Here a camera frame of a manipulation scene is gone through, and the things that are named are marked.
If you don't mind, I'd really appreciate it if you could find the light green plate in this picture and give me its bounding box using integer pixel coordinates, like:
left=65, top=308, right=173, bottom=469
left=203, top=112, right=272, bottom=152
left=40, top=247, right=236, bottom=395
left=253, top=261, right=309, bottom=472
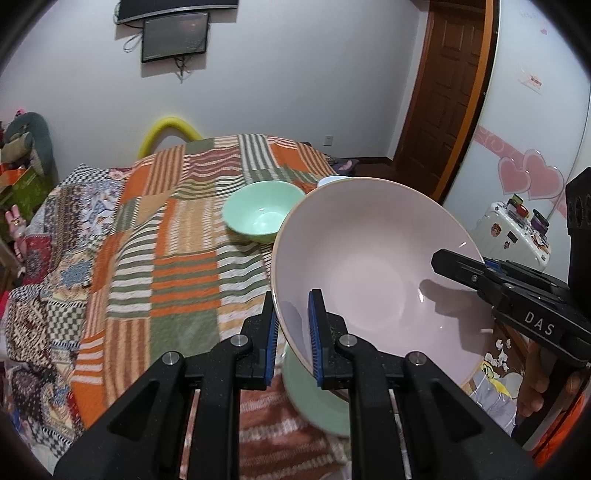
left=281, top=351, right=352, bottom=438

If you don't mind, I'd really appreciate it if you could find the green cardboard box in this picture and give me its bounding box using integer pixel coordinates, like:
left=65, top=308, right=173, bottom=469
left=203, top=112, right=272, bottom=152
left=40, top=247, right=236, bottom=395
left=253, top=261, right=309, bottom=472
left=0, top=167, right=47, bottom=217

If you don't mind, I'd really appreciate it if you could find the yellow foam tube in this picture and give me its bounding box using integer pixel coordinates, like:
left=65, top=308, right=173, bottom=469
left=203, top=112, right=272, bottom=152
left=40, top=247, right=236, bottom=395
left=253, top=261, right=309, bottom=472
left=139, top=117, right=204, bottom=160

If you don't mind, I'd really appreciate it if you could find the pink bunny toy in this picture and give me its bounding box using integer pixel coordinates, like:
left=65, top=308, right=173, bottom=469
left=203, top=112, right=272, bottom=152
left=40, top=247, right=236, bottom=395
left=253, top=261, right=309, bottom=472
left=6, top=205, right=31, bottom=261

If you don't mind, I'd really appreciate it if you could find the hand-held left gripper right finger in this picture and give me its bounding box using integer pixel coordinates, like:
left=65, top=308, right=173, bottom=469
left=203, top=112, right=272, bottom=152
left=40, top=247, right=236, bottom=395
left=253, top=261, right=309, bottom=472
left=308, top=288, right=541, bottom=480

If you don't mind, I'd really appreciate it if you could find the paper label on wardrobe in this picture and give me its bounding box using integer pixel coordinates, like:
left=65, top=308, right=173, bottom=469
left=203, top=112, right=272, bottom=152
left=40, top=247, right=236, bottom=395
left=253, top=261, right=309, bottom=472
left=517, top=69, right=544, bottom=93

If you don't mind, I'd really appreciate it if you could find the pink bowl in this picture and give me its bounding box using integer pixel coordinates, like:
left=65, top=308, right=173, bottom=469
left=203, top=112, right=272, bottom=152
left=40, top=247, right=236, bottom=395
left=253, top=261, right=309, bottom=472
left=271, top=178, right=497, bottom=385

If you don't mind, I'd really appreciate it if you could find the wooden wardrobe with sliding doors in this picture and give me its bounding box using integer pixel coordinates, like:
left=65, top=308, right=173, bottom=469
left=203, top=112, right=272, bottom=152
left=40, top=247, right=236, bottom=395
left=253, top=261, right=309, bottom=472
left=441, top=0, right=591, bottom=241

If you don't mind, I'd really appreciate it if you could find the wall-mounted black television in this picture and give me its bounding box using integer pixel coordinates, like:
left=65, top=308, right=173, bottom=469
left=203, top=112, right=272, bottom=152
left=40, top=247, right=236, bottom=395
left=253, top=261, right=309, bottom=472
left=115, top=0, right=239, bottom=25

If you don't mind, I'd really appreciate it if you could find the light green bowl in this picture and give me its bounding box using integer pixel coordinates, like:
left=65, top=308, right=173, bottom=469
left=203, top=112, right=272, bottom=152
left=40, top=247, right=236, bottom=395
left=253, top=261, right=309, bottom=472
left=223, top=181, right=305, bottom=244

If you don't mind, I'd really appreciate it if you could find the brown wooden door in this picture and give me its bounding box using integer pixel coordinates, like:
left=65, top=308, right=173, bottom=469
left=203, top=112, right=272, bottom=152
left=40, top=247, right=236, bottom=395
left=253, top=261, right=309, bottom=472
left=392, top=0, right=497, bottom=199

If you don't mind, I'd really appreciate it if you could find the patterned quilt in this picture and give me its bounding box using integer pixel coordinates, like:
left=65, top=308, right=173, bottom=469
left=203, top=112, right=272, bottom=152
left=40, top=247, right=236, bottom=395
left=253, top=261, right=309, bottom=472
left=0, top=164, right=139, bottom=457

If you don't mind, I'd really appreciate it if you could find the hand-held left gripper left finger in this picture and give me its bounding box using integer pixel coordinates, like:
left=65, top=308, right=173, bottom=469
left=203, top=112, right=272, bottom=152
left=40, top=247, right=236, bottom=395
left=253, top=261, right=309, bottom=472
left=53, top=291, right=280, bottom=480

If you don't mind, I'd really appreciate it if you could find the white suitcase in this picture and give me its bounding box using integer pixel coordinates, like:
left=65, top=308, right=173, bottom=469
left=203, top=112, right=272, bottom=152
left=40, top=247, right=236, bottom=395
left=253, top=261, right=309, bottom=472
left=470, top=200, right=552, bottom=278

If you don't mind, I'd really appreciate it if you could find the cartoon print sheet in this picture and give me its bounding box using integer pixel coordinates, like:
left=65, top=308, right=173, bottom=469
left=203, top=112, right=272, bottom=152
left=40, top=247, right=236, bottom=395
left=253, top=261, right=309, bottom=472
left=462, top=332, right=525, bottom=437

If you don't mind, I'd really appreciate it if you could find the striped patchwork blanket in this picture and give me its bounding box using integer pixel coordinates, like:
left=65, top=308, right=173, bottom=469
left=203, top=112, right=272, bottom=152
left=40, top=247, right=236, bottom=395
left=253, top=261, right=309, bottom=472
left=69, top=134, right=354, bottom=480

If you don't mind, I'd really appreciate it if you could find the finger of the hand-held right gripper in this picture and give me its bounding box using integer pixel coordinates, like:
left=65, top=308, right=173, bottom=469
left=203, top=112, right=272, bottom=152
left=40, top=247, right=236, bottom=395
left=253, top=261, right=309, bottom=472
left=431, top=249, right=509, bottom=308
left=482, top=259, right=570, bottom=297

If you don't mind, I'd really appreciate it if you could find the purple cloth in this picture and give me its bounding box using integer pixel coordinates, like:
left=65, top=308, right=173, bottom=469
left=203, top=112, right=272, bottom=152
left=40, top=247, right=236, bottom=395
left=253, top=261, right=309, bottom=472
left=331, top=158, right=362, bottom=177

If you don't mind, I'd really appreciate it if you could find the person's right hand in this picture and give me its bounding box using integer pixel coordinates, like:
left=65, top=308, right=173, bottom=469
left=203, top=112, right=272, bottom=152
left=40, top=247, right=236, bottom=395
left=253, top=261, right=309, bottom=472
left=516, top=342, right=585, bottom=417

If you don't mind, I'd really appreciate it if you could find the small wall monitor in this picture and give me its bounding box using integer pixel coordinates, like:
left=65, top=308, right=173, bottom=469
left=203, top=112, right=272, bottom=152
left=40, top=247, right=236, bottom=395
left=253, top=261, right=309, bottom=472
left=141, top=12, right=210, bottom=64

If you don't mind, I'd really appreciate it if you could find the grey green plush toy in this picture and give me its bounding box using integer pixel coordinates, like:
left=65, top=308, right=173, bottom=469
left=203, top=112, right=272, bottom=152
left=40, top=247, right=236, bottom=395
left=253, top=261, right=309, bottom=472
left=0, top=112, right=56, bottom=178

